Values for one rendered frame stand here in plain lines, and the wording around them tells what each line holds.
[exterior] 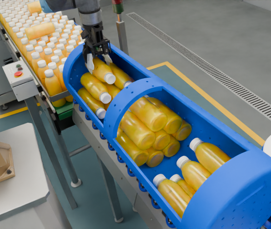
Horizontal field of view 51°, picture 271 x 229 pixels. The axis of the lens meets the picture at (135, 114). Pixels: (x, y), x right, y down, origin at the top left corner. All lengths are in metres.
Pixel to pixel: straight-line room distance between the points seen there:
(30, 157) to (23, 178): 0.07
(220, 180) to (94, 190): 1.65
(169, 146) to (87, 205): 1.27
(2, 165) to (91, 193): 1.43
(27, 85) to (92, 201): 1.07
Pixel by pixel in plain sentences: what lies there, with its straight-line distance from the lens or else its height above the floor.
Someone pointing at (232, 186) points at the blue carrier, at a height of 1.23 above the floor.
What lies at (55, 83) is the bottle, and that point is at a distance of 1.40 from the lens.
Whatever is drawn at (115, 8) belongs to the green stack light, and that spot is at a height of 1.18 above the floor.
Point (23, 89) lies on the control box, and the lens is 1.39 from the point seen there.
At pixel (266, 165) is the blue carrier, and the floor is 1.23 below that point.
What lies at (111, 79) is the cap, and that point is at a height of 1.15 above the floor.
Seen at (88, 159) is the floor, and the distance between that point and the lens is 2.41.
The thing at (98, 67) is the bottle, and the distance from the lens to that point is 1.14.
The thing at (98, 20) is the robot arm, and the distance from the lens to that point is 1.06.
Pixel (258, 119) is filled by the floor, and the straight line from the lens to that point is 2.73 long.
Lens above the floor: 1.71
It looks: 38 degrees down
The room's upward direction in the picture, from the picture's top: 8 degrees counter-clockwise
